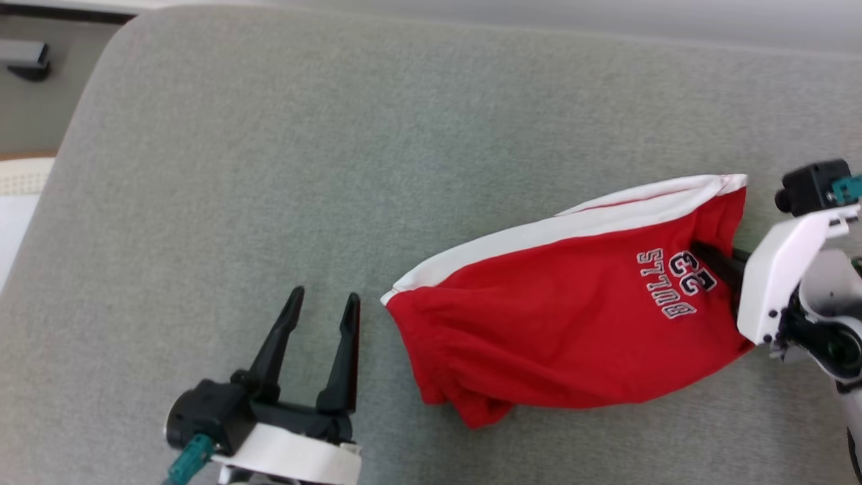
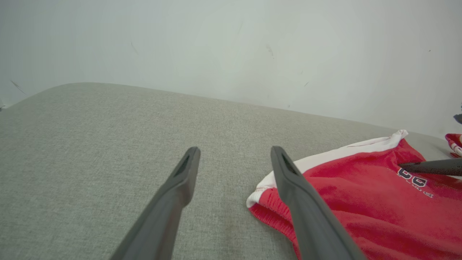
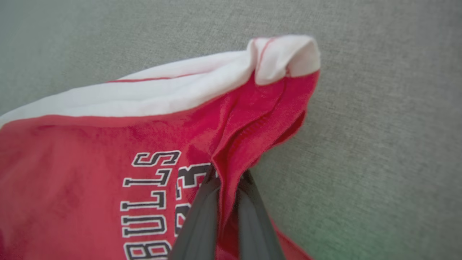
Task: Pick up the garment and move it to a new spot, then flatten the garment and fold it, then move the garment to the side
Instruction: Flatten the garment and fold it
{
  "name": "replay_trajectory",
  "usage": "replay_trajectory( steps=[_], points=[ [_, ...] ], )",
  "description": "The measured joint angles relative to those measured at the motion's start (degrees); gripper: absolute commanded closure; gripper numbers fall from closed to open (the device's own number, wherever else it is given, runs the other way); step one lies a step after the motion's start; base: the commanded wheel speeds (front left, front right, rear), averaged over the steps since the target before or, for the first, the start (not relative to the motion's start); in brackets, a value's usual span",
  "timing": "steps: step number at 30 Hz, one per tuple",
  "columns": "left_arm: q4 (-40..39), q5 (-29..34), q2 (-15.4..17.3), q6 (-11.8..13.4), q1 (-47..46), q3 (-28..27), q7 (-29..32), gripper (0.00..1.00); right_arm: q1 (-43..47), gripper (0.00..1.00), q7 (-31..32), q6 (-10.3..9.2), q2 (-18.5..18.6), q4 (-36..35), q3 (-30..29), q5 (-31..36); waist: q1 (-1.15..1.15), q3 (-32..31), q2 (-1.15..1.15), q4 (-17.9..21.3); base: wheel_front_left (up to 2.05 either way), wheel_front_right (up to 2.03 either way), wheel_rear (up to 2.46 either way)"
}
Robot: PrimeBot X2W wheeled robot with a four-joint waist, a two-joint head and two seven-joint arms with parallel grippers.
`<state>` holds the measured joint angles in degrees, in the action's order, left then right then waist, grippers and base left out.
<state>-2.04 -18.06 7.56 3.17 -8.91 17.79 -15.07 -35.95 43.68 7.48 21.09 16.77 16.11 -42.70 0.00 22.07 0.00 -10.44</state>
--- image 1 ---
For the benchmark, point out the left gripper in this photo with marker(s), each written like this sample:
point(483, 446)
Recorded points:
point(283, 451)

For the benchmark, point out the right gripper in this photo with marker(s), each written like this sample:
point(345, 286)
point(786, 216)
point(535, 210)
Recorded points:
point(774, 283)

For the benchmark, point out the red shorts white side band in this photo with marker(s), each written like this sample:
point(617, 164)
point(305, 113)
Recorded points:
point(539, 323)

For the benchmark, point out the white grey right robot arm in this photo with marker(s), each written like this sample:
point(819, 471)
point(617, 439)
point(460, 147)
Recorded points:
point(832, 283)

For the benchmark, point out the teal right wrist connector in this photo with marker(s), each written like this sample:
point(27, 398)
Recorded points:
point(850, 187)

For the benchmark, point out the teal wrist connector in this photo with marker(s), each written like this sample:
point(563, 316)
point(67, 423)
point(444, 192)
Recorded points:
point(850, 187)
point(188, 461)

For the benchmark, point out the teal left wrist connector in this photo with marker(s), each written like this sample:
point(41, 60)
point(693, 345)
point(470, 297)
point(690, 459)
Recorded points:
point(188, 461)

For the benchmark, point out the white perforated laundry basket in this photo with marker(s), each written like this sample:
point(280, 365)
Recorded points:
point(20, 202)

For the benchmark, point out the grey black floor object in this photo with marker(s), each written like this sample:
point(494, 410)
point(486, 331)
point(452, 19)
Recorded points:
point(27, 57)

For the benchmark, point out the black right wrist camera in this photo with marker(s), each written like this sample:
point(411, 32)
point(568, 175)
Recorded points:
point(811, 187)

